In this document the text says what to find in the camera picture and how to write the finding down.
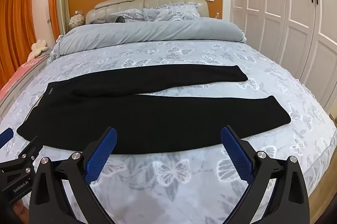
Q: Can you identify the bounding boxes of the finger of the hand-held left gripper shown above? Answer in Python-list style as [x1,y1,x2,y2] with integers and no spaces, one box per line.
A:
[0,128,14,150]
[0,136,40,180]

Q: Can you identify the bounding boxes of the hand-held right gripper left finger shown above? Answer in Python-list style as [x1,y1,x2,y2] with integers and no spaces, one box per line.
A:
[28,127,118,224]

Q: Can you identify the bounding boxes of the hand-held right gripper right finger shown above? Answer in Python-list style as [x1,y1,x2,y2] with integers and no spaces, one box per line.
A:
[221,126,310,224]

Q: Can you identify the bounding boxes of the black pants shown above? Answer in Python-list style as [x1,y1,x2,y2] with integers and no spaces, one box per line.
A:
[16,64,291,155]

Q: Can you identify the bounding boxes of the butterfly print bedsheet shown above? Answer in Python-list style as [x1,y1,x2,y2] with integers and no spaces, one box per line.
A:
[0,39,337,224]

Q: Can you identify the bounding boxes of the pink bench mat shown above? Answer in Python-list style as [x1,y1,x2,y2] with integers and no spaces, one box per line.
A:
[0,55,50,101]

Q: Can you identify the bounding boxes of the white flower cushion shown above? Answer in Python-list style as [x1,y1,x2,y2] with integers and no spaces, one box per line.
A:
[28,39,48,60]

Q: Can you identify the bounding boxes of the wide orange curtain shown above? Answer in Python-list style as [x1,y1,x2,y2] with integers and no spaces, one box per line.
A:
[0,0,36,87]

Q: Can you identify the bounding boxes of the grey duvet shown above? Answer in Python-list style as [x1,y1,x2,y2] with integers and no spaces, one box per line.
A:
[47,17,246,64]

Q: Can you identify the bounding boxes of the white flower decoration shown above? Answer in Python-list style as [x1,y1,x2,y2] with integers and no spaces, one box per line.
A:
[69,13,85,27]

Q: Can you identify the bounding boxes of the butterfly print pillow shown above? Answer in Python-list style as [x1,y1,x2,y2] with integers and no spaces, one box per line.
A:
[142,3,201,22]
[109,8,148,23]

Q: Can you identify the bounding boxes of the white wardrobe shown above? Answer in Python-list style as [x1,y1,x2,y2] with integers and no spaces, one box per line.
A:
[228,0,337,119]

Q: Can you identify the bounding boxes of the beige leather headboard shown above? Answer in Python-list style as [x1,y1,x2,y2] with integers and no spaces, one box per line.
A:
[86,0,210,25]

